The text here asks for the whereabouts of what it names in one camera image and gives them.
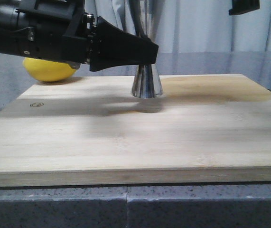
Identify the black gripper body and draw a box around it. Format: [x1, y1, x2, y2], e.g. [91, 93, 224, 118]
[228, 0, 260, 16]
[16, 0, 94, 65]

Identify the wooden cutting board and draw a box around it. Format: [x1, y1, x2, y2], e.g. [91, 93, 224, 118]
[0, 74, 271, 187]

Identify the yellow lemon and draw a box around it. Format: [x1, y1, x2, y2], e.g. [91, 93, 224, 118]
[23, 57, 76, 82]

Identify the grey curtain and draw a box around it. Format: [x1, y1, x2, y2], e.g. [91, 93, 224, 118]
[0, 0, 271, 53]

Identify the steel double jigger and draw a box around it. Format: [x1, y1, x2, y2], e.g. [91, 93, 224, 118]
[128, 0, 165, 99]

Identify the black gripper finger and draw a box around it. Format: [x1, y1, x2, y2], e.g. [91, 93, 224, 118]
[89, 16, 159, 71]

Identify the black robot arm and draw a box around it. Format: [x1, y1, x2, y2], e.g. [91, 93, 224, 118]
[0, 0, 159, 72]

